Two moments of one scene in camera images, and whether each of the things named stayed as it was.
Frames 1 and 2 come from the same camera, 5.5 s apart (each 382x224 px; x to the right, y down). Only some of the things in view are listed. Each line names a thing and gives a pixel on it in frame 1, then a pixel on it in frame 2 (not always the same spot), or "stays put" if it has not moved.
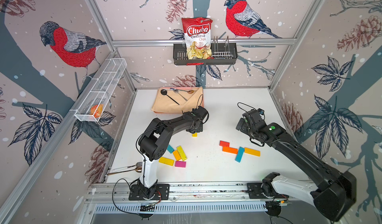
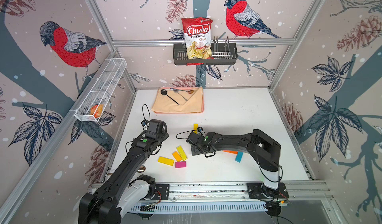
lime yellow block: (181, 153) stays put
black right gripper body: (243, 128) → (196, 152)
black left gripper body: (200, 128) → (164, 135)
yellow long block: (167, 161) stays put
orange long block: (230, 150) stays put
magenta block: (181, 164) stays put
